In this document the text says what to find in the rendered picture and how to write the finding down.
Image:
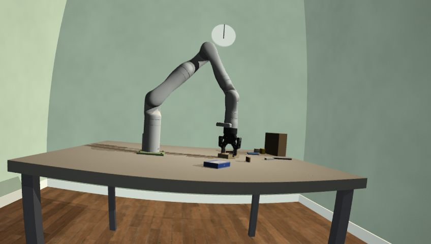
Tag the blue flat square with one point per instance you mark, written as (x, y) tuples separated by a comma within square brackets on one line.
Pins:
[(253, 153)]

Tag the blue and white box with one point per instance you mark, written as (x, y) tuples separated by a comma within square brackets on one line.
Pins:
[(216, 164)]

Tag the white round wall clock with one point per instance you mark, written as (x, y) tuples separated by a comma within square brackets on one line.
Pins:
[(218, 37)]

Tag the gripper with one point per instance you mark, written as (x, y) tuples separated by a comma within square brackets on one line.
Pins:
[(230, 132)]

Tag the large brown box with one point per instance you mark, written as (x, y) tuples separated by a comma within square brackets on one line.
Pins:
[(275, 144)]

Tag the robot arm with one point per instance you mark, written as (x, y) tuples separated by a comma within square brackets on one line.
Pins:
[(152, 131)]

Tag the beige table with dark legs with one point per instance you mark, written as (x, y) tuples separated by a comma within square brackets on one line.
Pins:
[(134, 166)]

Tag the grey flat board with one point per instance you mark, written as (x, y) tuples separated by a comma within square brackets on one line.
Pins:
[(282, 158)]

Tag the covered wooden puzzle box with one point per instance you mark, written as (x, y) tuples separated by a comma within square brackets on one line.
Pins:
[(229, 156)]

